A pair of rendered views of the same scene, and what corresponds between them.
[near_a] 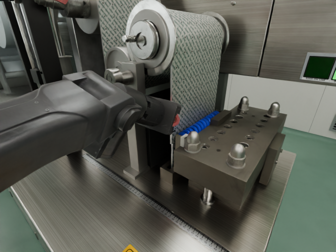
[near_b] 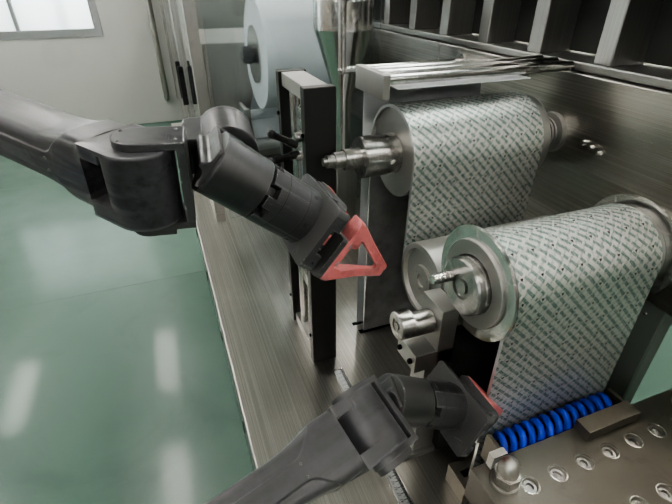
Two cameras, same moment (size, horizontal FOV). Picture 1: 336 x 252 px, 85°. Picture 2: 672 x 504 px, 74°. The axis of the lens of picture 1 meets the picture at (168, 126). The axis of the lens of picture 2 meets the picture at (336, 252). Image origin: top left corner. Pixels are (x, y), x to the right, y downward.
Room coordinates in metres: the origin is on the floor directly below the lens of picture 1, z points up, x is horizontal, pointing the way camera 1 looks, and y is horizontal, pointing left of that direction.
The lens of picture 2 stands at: (-0.04, -0.03, 1.58)
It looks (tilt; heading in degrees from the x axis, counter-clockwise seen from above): 32 degrees down; 30
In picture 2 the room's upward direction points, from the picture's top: straight up
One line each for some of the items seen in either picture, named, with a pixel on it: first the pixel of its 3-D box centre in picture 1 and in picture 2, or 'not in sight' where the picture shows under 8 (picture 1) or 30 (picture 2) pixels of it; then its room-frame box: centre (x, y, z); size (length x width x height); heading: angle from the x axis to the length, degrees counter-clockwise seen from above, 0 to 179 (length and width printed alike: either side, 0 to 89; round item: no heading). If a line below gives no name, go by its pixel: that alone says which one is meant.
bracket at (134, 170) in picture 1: (131, 125); (418, 382); (0.43, 0.09, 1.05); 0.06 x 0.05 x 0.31; 141
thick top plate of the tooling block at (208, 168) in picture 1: (239, 138); (629, 483); (0.45, -0.20, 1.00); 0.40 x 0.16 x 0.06; 141
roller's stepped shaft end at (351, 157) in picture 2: (48, 1); (341, 160); (0.53, 0.29, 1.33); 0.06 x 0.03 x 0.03; 141
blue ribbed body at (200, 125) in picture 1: (202, 125); (555, 422); (0.48, -0.10, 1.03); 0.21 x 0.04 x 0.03; 141
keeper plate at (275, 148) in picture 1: (273, 158); not in sight; (0.40, -0.28, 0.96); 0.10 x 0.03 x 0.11; 141
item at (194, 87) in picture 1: (197, 98); (557, 374); (0.49, -0.08, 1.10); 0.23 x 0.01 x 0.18; 141
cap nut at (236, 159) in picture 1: (237, 154); not in sight; (0.30, -0.14, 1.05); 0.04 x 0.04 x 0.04
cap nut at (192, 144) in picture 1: (193, 140); (508, 470); (0.35, -0.06, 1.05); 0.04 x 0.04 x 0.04
